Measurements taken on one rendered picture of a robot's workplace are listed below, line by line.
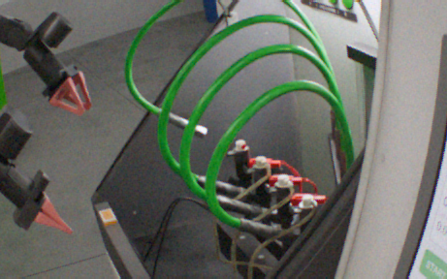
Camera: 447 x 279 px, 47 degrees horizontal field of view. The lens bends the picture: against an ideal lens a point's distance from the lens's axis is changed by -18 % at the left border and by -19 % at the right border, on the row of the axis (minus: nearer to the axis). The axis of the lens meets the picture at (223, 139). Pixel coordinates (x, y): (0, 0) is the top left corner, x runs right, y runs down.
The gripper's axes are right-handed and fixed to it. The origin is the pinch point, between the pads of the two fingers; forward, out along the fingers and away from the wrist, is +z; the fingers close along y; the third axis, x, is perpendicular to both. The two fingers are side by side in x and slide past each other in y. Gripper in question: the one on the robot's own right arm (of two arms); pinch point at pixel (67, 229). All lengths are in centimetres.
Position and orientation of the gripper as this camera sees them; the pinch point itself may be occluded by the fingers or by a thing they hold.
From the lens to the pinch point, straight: 92.8
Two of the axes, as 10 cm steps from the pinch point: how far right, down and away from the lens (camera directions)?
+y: 5.7, -8.0, 2.0
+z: 7.0, 6.0, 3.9
